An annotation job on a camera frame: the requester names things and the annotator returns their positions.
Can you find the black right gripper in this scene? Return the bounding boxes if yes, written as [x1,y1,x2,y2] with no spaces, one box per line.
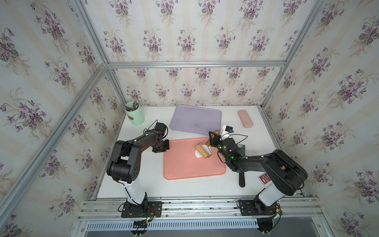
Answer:
[207,131,230,163]

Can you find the black handled metal scraper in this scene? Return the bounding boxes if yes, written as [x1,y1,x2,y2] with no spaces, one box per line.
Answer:
[237,144,246,188]

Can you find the wooden dough roller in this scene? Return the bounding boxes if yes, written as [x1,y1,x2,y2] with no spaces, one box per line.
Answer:
[195,130,220,159]

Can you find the pink plastic tray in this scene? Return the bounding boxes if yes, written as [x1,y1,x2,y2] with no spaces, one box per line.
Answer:
[163,137,226,180]

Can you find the white dough piece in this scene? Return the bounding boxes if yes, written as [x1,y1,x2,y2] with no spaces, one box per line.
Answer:
[195,150,211,159]

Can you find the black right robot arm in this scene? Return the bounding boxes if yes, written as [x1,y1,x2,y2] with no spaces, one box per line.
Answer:
[209,131,308,214]

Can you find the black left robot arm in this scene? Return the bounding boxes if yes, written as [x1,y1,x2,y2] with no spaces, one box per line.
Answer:
[106,130,169,206]

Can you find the pink rectangular case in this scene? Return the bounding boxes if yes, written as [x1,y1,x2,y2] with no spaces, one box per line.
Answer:
[237,110,254,128]

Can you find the purple plastic tray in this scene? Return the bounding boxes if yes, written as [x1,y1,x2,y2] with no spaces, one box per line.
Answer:
[170,105,222,135]

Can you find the green utensil cup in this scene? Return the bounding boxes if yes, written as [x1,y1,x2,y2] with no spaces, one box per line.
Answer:
[124,100,145,126]

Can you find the red card packet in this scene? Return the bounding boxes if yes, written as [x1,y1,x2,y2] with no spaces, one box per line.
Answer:
[258,173,271,185]

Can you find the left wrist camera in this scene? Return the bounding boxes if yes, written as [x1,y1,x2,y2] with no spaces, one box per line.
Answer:
[154,122,168,138]

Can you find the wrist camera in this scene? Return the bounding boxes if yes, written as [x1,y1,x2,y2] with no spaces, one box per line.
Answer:
[221,125,234,140]
[154,122,168,138]

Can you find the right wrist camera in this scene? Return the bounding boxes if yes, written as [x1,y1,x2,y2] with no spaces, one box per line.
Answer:
[221,125,234,140]

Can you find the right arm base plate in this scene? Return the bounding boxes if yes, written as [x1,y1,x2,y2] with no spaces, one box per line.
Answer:
[236,199,279,216]

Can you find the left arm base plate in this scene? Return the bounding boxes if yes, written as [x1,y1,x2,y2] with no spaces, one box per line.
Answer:
[118,201,163,219]

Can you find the aluminium frame rail front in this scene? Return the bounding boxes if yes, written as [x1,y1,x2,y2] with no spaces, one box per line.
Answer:
[78,195,324,221]

